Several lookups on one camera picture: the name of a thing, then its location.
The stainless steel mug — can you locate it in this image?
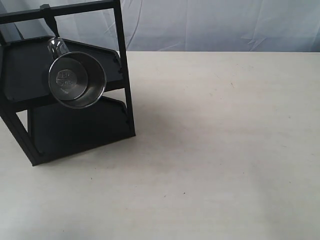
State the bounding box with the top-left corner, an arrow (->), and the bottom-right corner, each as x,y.
47,37 -> 107,109

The black shelf rack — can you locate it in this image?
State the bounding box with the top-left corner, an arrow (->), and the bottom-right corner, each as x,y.
0,0 -> 136,166

